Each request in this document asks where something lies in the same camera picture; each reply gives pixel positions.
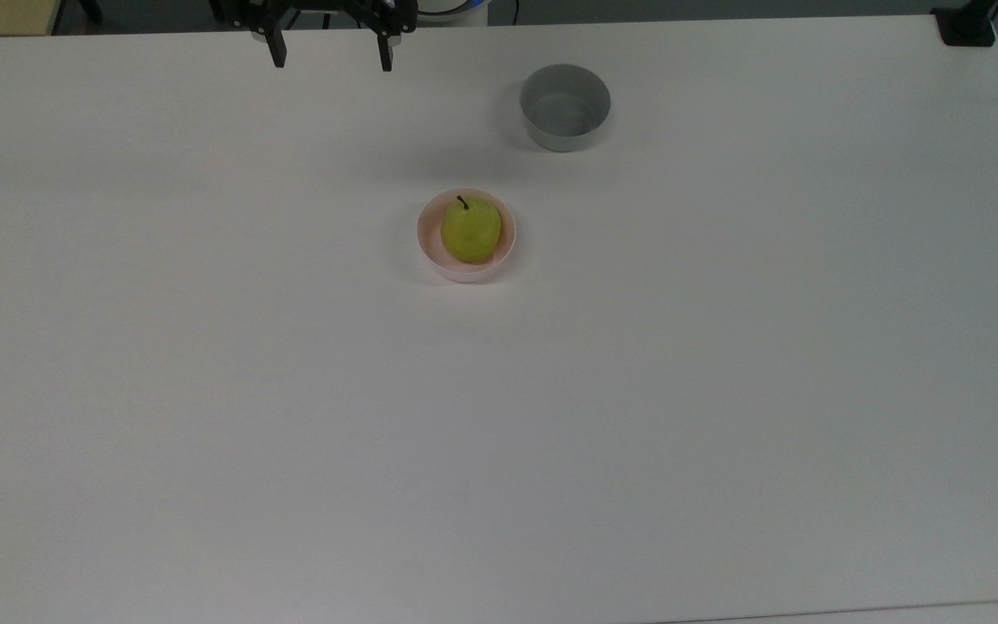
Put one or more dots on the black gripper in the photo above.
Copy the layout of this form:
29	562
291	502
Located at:
326	7

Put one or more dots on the green pear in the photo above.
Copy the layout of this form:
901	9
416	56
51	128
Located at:
470	230

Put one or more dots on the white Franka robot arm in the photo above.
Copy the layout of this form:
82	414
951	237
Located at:
451	9

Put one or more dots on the grey bowl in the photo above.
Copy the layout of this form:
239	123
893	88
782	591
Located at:
565	130

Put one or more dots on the pink bowl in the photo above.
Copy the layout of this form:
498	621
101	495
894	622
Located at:
464	269

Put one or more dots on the black table clamp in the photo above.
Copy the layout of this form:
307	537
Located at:
967	26

